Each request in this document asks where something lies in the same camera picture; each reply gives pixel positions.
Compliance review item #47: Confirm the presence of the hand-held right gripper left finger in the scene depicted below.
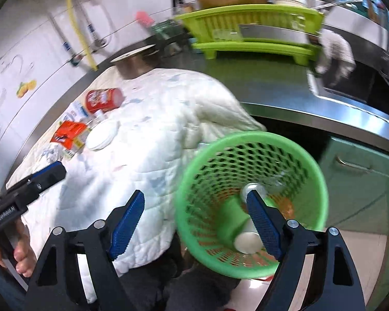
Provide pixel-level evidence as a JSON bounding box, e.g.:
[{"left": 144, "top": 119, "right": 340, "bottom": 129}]
[{"left": 26, "top": 190, "right": 145, "bottom": 311}]

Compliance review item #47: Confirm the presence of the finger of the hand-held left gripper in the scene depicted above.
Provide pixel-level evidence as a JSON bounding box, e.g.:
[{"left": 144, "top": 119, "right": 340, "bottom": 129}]
[{"left": 6, "top": 161, "right": 67, "bottom": 201}]

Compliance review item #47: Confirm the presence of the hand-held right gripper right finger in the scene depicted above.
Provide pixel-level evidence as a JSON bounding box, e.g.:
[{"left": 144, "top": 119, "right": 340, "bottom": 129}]
[{"left": 246, "top": 189, "right": 367, "bottom": 311}]

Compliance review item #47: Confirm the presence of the clear wrapper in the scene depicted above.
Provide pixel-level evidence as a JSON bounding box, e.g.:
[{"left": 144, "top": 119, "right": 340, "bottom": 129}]
[{"left": 39, "top": 147, "right": 65, "bottom": 166}]

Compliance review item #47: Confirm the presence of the green bottle with white cap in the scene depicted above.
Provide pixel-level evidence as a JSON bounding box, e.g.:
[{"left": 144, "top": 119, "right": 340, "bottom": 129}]
[{"left": 219, "top": 197, "right": 263, "bottom": 254}]

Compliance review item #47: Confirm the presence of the orange wrapper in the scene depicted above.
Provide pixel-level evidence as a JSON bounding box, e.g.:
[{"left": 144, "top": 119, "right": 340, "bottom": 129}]
[{"left": 272, "top": 197, "right": 295, "bottom": 217}]

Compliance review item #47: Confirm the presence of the small clear plastic cup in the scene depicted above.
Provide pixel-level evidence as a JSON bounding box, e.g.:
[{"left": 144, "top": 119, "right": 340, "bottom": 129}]
[{"left": 240, "top": 183, "right": 268, "bottom": 201}]

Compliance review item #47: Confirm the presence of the red snack packet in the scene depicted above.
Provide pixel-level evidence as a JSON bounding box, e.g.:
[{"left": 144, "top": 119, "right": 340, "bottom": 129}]
[{"left": 50, "top": 121, "right": 91, "bottom": 156}]

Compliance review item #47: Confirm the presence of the green plastic mesh basket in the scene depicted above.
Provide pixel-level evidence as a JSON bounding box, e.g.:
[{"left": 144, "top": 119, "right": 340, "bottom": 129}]
[{"left": 175, "top": 132, "right": 329, "bottom": 279}]

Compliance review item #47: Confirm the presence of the white round lid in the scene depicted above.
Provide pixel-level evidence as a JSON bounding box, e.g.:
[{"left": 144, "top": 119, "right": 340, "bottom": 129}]
[{"left": 85, "top": 120, "right": 120, "bottom": 151}]

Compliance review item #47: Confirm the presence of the white printed carton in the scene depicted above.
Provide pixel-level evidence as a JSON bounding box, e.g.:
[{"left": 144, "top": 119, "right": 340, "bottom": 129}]
[{"left": 60, "top": 100, "right": 96, "bottom": 127}]

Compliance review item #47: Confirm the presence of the red snack cup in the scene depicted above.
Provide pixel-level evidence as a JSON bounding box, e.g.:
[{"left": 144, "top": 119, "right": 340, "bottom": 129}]
[{"left": 84, "top": 87, "right": 124, "bottom": 114}]

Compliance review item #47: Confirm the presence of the person's left forearm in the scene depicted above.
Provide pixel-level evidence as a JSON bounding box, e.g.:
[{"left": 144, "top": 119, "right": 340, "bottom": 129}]
[{"left": 0, "top": 249, "right": 30, "bottom": 311}]

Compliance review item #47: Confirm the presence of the person's left hand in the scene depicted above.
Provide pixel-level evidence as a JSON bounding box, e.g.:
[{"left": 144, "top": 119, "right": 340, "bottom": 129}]
[{"left": 0, "top": 220, "right": 36, "bottom": 277}]

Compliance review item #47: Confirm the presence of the white quilted blanket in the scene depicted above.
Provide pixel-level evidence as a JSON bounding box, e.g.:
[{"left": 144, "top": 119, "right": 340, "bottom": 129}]
[{"left": 6, "top": 68, "right": 268, "bottom": 302}]

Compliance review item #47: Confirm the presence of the green cabinet door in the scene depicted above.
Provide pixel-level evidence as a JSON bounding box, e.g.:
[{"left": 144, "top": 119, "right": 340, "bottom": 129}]
[{"left": 318, "top": 136, "right": 389, "bottom": 237}]

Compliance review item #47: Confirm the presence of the steel cooking pot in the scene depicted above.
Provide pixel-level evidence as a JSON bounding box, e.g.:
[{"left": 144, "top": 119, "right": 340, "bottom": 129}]
[{"left": 110, "top": 44, "right": 159, "bottom": 80}]

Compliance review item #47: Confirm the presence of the white pot lid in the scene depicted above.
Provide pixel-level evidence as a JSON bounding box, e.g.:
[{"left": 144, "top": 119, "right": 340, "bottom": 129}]
[{"left": 110, "top": 44, "right": 158, "bottom": 63}]

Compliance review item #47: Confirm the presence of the yellow gas pipe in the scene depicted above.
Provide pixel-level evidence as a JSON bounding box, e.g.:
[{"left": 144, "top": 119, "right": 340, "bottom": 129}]
[{"left": 63, "top": 0, "right": 98, "bottom": 72}]

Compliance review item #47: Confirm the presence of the steel sink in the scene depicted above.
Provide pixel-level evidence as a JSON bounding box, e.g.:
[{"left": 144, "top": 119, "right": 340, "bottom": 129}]
[{"left": 308, "top": 58, "right": 389, "bottom": 104}]

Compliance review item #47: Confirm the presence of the pink brush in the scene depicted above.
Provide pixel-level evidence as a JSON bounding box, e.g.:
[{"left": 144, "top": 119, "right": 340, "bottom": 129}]
[{"left": 135, "top": 11, "right": 154, "bottom": 28}]

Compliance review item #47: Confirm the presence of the green glass jar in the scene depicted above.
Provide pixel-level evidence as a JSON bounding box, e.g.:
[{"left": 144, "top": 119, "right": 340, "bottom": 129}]
[{"left": 152, "top": 19, "right": 182, "bottom": 39}]

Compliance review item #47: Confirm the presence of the white rag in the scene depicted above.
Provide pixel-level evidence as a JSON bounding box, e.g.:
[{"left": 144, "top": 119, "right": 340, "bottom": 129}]
[{"left": 313, "top": 29, "right": 355, "bottom": 78}]

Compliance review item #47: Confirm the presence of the steel cleaver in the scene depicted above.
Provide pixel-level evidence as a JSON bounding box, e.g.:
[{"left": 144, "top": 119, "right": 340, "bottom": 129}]
[{"left": 240, "top": 24, "right": 312, "bottom": 44}]

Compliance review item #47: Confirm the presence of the green plastic dish rack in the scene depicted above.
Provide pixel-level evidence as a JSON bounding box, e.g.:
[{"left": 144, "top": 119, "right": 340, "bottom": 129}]
[{"left": 174, "top": 4, "right": 325, "bottom": 67}]

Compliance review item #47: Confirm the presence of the orange fruit wall sticker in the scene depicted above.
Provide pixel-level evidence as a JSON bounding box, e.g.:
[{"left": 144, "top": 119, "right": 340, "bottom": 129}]
[{"left": 16, "top": 80, "right": 37, "bottom": 98}]

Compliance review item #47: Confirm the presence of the steel cabinet handle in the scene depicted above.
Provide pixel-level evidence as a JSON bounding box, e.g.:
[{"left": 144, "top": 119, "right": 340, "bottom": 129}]
[{"left": 335, "top": 155, "right": 373, "bottom": 171}]

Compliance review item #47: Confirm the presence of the braided steel hose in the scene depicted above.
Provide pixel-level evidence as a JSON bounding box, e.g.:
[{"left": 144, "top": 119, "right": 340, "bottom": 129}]
[
  {"left": 48, "top": 13, "right": 81, "bottom": 65},
  {"left": 74, "top": 3, "right": 107, "bottom": 47}
]

